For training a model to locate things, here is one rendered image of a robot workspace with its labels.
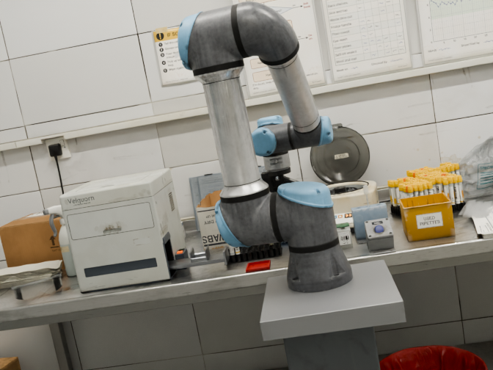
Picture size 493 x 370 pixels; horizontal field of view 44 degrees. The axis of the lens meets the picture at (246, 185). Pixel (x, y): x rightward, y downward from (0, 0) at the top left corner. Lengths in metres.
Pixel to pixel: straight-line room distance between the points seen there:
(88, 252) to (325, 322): 0.84
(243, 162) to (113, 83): 1.15
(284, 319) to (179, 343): 1.37
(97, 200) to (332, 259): 0.75
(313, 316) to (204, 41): 0.61
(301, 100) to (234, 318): 1.25
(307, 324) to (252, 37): 0.60
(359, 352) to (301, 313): 0.19
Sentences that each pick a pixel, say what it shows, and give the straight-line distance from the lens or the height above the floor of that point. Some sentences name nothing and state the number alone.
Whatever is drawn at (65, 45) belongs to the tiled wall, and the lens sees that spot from 2.48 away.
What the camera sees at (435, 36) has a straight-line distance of 2.35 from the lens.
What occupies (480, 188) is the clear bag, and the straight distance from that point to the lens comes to 2.23.
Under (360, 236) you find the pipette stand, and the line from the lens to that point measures 1.84.
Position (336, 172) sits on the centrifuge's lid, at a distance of 2.28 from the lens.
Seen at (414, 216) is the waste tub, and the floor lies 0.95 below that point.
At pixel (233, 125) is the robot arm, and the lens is 1.34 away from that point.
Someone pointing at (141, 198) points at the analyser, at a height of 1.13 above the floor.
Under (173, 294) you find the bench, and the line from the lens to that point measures 1.77.
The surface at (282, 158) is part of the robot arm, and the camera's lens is 1.73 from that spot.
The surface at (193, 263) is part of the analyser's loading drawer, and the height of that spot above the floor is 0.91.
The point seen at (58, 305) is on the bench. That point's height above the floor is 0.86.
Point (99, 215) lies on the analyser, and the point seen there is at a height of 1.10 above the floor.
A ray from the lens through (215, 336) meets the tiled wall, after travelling 2.55.
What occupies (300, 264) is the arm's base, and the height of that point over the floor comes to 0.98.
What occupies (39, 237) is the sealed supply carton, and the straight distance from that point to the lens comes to 2.27.
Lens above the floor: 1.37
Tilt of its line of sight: 9 degrees down
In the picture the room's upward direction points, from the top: 10 degrees counter-clockwise
